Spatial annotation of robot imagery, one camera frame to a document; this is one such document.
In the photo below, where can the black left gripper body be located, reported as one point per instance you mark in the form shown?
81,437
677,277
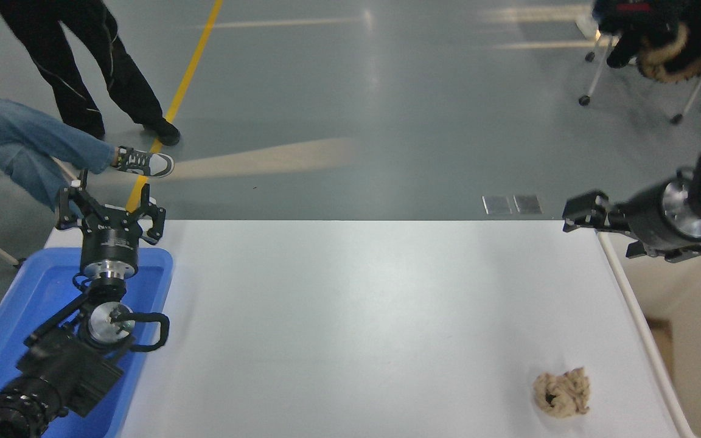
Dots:
110,243

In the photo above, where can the crumpled tan paper ball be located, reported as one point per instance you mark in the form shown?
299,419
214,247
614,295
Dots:
563,392

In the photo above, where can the standing person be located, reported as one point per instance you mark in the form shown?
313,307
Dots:
76,61

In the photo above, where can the black coat with fur trim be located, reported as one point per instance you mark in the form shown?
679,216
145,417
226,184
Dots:
673,36

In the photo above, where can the seated person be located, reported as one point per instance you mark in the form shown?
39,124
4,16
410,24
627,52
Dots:
22,149

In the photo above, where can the blue plastic tray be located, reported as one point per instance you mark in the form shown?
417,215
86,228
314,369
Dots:
34,286

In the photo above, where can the silver floor plate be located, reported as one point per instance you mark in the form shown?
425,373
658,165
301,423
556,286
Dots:
497,205
528,204

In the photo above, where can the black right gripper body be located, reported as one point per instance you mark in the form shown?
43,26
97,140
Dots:
645,216

